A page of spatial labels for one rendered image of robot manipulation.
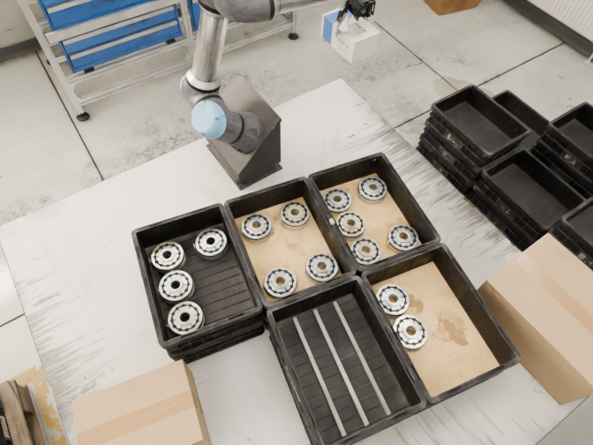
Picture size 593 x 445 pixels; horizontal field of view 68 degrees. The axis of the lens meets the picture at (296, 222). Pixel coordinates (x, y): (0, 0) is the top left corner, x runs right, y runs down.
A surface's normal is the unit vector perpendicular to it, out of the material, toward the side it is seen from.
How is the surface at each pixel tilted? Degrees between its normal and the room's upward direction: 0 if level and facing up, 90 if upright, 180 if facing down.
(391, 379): 0
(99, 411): 0
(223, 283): 0
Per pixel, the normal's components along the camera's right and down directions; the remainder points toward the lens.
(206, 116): -0.48, 0.05
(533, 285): 0.03, -0.53
